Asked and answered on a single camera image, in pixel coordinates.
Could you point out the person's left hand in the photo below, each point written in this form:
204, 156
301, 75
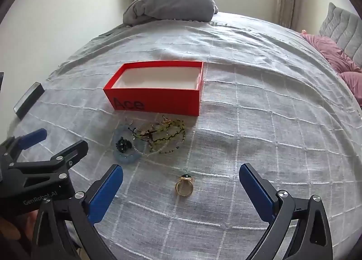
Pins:
19, 229

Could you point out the grey checked bedspread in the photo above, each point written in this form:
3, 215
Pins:
254, 107

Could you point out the pink velvet blanket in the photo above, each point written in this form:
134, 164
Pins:
336, 53

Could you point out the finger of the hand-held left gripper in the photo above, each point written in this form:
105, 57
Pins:
34, 138
70, 152

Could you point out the small black box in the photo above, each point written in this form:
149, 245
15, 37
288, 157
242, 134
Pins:
28, 101

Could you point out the red cardboard box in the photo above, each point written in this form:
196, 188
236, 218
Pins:
158, 101

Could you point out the grey pillow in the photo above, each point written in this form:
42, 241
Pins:
172, 5

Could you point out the clear small bead strand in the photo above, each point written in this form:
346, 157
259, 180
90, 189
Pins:
152, 152

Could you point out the grey quilted cushion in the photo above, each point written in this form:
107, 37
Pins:
343, 32

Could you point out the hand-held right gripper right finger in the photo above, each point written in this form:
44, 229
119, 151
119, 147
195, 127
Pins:
257, 192

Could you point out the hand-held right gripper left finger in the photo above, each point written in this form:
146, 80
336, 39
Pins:
104, 195

